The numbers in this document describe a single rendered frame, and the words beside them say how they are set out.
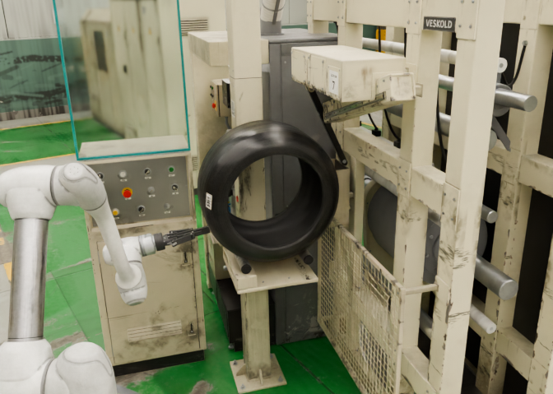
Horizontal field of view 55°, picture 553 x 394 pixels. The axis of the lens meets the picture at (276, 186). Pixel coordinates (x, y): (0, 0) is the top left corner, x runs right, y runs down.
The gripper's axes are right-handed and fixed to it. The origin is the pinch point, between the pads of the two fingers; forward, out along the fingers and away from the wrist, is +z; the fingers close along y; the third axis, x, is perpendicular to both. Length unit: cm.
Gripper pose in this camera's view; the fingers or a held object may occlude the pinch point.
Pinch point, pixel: (202, 230)
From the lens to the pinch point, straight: 232.7
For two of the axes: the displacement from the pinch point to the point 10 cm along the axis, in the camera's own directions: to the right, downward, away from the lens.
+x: 1.5, 9.2, 3.5
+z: 9.5, -2.3, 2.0
